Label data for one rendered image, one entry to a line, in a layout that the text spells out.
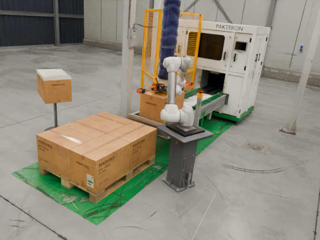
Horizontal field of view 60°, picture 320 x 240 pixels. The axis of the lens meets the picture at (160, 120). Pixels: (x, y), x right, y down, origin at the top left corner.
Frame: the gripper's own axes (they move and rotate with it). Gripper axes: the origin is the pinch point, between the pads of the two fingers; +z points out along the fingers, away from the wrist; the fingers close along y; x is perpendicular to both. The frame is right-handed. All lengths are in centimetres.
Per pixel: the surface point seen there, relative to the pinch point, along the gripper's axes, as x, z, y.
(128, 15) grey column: 57, 97, -89
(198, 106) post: 45, -51, 28
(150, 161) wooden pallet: -29, -19, 101
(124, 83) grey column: 59, 103, 25
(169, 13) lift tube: 16, -4, -97
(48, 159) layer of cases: -136, 60, 80
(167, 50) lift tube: 17, -5, -49
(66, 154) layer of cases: -136, 26, 61
